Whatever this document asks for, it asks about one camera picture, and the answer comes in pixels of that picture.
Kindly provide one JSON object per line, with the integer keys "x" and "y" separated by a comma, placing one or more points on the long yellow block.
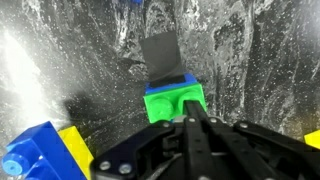
{"x": 313, "y": 139}

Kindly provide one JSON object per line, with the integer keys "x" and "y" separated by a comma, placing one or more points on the blue rounded block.
{"x": 136, "y": 1}

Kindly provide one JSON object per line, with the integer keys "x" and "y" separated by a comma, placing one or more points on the blue stepped block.
{"x": 43, "y": 146}

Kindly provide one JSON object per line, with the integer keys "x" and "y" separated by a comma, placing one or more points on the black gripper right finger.
{"x": 260, "y": 153}

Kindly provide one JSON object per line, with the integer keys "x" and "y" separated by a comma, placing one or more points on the square blue block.
{"x": 191, "y": 80}

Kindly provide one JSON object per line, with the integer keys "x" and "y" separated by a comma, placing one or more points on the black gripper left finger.
{"x": 150, "y": 153}

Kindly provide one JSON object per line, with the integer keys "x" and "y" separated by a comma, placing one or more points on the green two-stud block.
{"x": 160, "y": 105}

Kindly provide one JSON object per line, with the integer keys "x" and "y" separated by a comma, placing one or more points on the grey tape strip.
{"x": 160, "y": 53}

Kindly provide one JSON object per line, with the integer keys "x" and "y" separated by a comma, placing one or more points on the flat yellow block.
{"x": 75, "y": 143}

